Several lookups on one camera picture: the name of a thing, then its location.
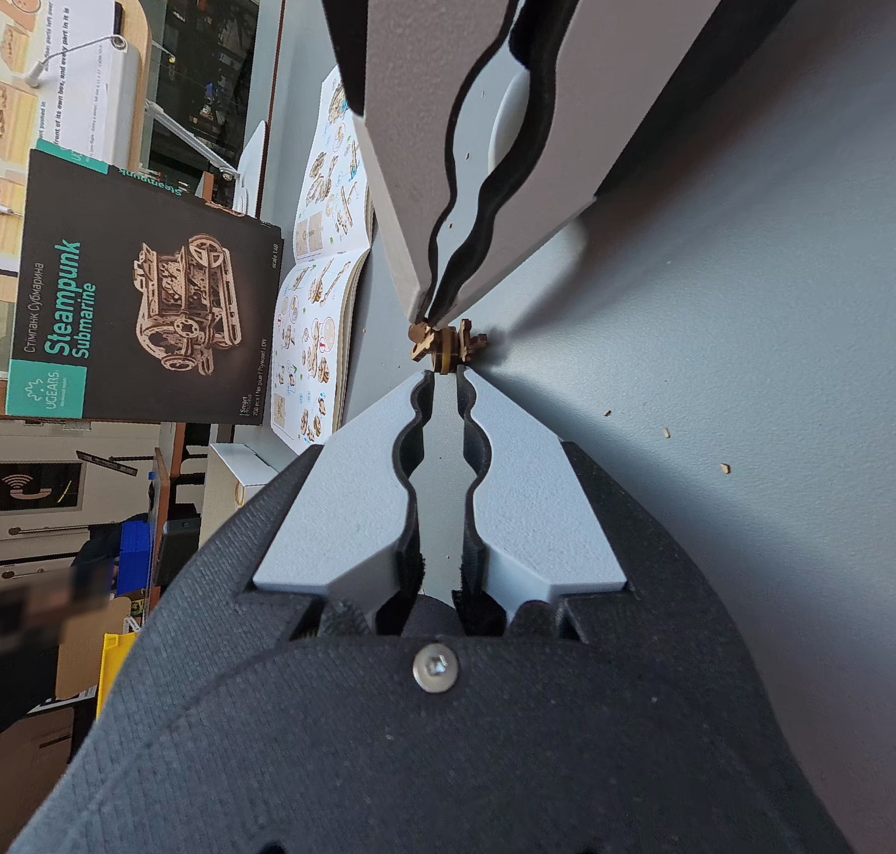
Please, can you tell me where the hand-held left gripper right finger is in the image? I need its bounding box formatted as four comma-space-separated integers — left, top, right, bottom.
454, 368, 629, 636

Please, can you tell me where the white metal stand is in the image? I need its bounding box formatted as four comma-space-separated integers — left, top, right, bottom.
143, 98, 270, 221

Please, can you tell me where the black model kit box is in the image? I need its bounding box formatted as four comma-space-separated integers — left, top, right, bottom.
6, 138, 284, 426

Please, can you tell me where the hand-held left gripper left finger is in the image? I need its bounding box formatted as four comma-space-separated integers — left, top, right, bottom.
252, 369, 433, 636

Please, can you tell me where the white cardboard box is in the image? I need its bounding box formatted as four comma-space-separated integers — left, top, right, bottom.
206, 442, 281, 522

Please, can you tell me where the open instruction booklet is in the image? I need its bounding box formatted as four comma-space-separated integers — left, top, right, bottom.
269, 66, 379, 447

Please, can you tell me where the blue plastic bin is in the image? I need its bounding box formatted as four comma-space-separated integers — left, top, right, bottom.
119, 518, 154, 575

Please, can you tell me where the small wooden gear assembly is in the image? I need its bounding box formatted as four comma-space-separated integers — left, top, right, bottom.
408, 318, 490, 376

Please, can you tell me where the instruction sheet board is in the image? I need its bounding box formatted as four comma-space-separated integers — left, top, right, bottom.
0, 0, 154, 309

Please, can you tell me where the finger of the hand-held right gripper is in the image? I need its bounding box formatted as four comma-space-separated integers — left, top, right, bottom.
328, 0, 529, 326
427, 0, 743, 330

